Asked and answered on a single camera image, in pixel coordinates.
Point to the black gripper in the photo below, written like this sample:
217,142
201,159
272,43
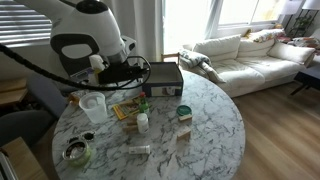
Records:
125,70

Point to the green bottle red cap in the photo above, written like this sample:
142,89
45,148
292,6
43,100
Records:
144,107

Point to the clear plastic measuring cup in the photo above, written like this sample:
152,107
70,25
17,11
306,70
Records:
95,111

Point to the white sunglasses dark lenses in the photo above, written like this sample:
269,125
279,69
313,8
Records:
87,136

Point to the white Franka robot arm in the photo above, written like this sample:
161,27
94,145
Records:
86,23

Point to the dark blue cardboard box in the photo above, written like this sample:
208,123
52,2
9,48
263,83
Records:
162,87

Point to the brown wooden chair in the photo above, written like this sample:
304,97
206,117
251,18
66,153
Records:
170,56

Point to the white curtain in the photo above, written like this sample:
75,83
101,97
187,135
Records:
143,26

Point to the long wooden block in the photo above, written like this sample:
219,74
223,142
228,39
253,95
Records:
131,123
130,128

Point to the white pill bottle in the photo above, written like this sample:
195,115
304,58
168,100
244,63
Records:
142,124

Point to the orange brown packet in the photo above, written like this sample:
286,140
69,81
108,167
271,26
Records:
75,96

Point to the green round lid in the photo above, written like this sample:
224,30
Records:
184,110

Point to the grey white throw blanket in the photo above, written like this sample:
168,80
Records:
200,61

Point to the rectangular wooden block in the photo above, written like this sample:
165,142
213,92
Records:
185,117

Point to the blue grey chair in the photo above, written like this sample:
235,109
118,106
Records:
46,98

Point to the wedge wooden block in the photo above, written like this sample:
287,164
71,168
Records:
184,134

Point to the glass jar with lid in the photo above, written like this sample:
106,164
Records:
76,151

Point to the white window blinds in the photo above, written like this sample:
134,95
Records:
20,26

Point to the grey armchair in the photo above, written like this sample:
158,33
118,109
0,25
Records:
23,126

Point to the brown wooden side table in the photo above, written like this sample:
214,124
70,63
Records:
10,90

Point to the large bright window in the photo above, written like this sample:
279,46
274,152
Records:
240,11

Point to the white sofa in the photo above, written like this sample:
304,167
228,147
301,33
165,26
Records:
260,66

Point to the light wooden board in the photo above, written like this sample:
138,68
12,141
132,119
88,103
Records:
26,163

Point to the floral pillow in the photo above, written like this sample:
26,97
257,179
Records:
266,35

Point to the patterned cushion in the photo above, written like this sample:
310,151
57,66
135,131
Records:
305,41

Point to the black plant stand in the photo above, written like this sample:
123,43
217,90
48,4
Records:
301,23

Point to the black coffee table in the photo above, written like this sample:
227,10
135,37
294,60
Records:
308,78

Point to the white lamp shade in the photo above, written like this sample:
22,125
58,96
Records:
311,4

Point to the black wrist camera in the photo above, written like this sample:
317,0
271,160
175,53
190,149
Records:
105,76

